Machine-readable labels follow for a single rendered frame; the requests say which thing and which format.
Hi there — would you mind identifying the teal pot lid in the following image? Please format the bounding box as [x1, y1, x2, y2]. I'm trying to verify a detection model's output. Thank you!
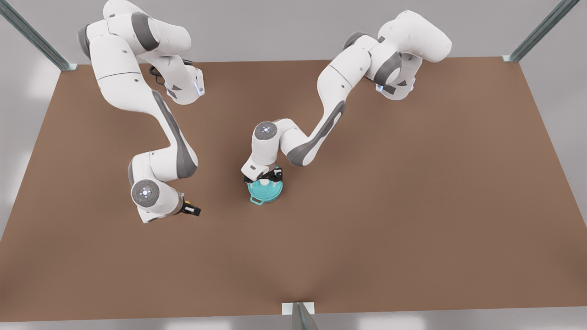
[248, 178, 283, 195]

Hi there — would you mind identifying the teal pot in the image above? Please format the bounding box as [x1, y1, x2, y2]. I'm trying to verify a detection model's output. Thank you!
[248, 184, 283, 206]

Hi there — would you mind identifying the black cable loop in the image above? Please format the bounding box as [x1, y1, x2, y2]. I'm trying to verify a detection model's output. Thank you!
[149, 59, 194, 86]

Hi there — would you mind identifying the silver frame post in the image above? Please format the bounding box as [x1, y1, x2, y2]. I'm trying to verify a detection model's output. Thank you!
[502, 0, 581, 63]
[282, 302, 319, 330]
[0, 0, 78, 72]

